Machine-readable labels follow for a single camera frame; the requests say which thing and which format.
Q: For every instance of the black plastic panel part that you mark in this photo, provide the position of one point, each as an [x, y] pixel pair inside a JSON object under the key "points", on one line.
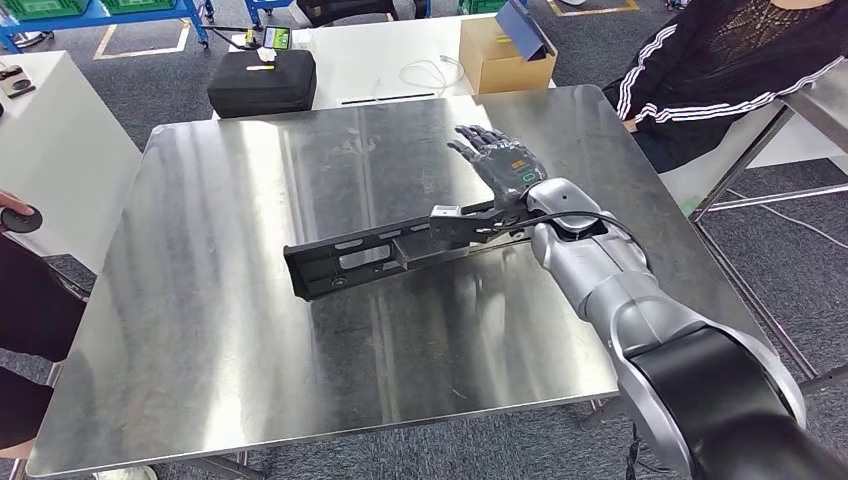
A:
{"points": [[331, 265]]}

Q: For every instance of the blue metal cart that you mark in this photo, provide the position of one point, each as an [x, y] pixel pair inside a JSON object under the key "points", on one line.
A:
{"points": [[99, 21]]}

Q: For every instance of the black zip case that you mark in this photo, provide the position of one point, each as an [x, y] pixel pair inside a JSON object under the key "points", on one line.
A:
{"points": [[262, 86]]}

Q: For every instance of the green plastic crate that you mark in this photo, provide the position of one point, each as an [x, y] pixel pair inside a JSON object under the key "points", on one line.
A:
{"points": [[484, 5], [139, 5], [46, 6]]}

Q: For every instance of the blue tablet cover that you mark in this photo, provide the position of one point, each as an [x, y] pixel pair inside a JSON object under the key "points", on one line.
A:
{"points": [[526, 30]]}

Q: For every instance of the beige phone holder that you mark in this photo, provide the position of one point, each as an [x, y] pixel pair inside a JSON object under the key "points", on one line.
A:
{"points": [[18, 86]]}

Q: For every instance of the small black device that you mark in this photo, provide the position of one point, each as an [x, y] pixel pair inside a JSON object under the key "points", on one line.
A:
{"points": [[8, 69]]}

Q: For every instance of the small white item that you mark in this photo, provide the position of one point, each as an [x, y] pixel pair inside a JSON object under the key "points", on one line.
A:
{"points": [[267, 56]]}

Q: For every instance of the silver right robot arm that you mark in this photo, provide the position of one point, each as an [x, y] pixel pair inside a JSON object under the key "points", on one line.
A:
{"points": [[662, 318]]}

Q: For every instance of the cardboard box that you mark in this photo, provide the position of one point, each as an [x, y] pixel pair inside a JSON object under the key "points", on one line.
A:
{"points": [[503, 69]]}

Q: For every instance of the standing person's hand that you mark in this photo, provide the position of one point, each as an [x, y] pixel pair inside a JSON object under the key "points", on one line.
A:
{"points": [[13, 201]]}

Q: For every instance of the seated person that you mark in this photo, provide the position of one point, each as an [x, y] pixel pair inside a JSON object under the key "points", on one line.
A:
{"points": [[715, 73]]}

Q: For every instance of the black round controller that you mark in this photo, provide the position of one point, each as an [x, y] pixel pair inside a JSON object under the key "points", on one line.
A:
{"points": [[23, 222]]}

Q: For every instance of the standing person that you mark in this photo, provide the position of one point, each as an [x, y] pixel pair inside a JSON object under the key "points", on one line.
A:
{"points": [[33, 311]]}

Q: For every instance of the phone with lit screen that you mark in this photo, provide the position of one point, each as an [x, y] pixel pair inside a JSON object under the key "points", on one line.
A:
{"points": [[277, 38]]}

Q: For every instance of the steel workbench table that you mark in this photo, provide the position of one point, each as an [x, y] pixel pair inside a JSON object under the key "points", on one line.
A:
{"points": [[265, 364]]}

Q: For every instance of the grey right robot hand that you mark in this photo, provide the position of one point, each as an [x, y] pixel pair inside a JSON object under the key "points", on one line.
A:
{"points": [[510, 172]]}

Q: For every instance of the black chair base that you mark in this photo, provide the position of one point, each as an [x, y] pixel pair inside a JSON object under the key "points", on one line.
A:
{"points": [[348, 8]]}

